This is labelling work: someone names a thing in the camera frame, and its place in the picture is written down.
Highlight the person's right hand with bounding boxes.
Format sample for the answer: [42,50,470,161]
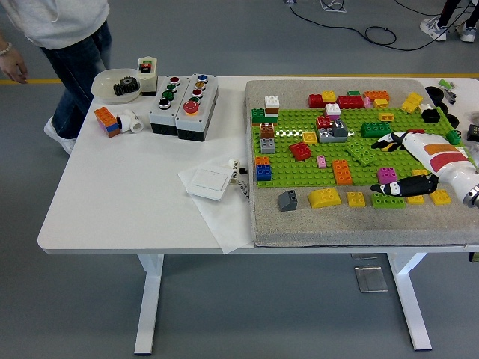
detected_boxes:
[0,50,29,85]

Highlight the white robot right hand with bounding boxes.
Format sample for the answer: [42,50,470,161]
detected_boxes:
[370,130,479,203]

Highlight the magenta toy brick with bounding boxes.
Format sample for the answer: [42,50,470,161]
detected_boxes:
[376,167,397,185]

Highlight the yellow curved toy brick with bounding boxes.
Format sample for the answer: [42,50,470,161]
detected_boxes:
[308,188,344,209]

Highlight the green studded baseplate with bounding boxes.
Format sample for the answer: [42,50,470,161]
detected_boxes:
[250,107,479,188]

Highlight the yellow stepped toy brick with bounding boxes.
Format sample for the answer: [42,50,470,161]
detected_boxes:
[400,92,424,114]

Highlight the long lime green brick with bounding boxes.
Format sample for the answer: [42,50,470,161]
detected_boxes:
[371,192,407,209]

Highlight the long dark green brick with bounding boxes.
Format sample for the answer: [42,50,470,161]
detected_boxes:
[360,121,392,139]

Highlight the lime green toy plate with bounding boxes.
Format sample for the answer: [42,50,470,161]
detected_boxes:
[346,141,381,165]

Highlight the long red toy brick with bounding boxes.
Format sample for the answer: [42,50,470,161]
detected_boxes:
[336,95,365,111]

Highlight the multicolour toy brick stack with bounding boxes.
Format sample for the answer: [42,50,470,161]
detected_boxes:
[94,106,122,139]

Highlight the long grey toy brick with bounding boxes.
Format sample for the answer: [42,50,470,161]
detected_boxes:
[317,126,347,144]

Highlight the dark green toy brick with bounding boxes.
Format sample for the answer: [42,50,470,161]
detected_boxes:
[251,108,279,126]

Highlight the person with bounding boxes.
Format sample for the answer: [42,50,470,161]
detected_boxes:
[419,0,479,43]
[0,0,113,156]

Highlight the white plastic bowl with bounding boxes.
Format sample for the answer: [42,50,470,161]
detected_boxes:
[91,67,142,105]

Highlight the black metal gear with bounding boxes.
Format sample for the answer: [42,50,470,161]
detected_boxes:
[113,76,141,97]

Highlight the white pipe tee fitting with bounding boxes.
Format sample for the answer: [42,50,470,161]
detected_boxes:
[115,108,145,134]

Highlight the white table leg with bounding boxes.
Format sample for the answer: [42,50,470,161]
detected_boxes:
[133,253,166,356]
[386,252,433,352]

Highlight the grey-brown mat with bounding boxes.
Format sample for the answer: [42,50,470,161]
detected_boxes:
[244,78,479,248]

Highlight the metal floor plate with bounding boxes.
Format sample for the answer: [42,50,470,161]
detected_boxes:
[353,266,389,294]

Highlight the grey three-button control box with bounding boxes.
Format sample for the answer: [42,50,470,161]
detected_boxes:
[148,75,187,136]

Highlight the grey emergency stop control box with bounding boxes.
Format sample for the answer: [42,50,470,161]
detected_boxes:
[174,73,219,143]

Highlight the white labelled connector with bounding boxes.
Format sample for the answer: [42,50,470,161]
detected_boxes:
[228,158,241,187]

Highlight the white paper sheet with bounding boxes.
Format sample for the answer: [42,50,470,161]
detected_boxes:
[177,156,256,256]

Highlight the cream switch box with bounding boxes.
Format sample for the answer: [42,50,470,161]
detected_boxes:
[136,55,159,97]

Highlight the black floor cable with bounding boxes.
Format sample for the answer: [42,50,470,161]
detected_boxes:
[288,0,446,52]

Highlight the white wall switch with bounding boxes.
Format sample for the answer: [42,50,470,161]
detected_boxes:
[186,167,234,203]

